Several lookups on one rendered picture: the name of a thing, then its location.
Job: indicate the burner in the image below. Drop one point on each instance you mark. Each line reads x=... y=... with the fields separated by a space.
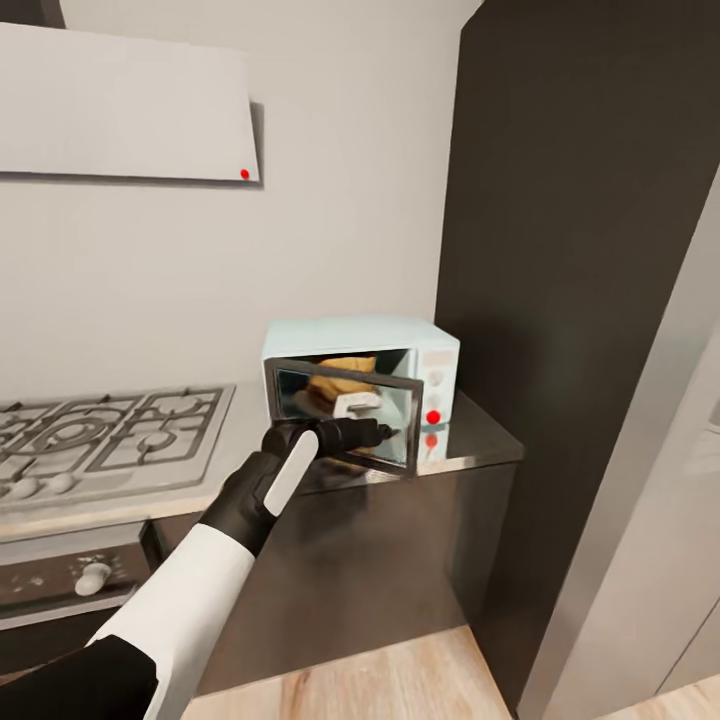
x=74 y=447

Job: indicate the oven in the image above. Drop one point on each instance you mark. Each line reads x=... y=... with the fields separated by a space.
x=57 y=591

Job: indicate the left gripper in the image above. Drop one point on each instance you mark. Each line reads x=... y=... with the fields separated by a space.
x=362 y=433

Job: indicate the microwave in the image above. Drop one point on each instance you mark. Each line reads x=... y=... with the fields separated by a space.
x=414 y=375

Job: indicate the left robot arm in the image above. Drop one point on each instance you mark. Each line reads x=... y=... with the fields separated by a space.
x=147 y=660

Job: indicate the fridge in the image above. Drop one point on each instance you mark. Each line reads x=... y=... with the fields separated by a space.
x=580 y=271

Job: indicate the range hood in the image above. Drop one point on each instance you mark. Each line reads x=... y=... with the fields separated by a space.
x=89 y=103

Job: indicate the popcorn bag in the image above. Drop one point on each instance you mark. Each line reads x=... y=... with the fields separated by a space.
x=364 y=360

